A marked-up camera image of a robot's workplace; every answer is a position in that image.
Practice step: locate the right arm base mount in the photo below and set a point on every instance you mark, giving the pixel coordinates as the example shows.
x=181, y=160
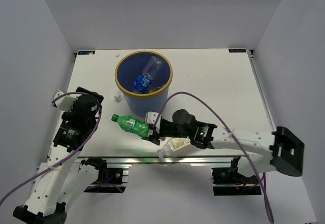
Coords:
x=228, y=182

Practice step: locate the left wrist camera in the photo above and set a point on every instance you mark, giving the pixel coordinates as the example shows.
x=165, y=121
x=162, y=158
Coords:
x=65, y=103

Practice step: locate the large clear labelled bottle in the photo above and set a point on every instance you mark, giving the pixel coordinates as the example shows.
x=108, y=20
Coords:
x=174, y=148

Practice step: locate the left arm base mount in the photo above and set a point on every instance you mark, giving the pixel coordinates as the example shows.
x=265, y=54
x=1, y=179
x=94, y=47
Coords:
x=109, y=179

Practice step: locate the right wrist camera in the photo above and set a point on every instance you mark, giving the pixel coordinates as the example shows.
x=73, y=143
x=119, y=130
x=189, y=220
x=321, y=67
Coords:
x=152, y=118

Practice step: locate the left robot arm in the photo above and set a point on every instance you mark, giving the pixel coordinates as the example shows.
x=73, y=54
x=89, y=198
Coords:
x=51, y=198

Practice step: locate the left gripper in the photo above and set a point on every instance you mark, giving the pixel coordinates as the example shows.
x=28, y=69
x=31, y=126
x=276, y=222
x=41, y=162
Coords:
x=68, y=115

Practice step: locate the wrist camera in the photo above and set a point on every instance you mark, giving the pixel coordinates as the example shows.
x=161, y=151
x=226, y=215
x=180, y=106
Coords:
x=152, y=118
x=65, y=103

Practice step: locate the aluminium table frame rail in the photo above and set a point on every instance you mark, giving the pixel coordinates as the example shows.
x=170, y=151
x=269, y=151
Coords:
x=193, y=160

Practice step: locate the clear bottle white cap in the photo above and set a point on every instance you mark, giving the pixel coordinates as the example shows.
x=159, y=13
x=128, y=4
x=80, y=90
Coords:
x=119, y=96

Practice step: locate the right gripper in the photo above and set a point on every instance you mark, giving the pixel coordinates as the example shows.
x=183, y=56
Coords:
x=153, y=138

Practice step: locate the green plastic bottle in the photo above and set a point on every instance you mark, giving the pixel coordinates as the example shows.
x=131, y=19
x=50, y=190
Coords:
x=131, y=125

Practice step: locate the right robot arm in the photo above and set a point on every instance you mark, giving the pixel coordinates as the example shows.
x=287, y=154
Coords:
x=295, y=167

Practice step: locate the blue label bottle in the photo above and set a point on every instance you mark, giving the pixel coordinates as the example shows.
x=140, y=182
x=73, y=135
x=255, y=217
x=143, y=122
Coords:
x=147, y=75

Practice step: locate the blue plastic bin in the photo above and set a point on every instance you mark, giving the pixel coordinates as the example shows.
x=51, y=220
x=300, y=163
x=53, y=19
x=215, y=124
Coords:
x=128, y=70

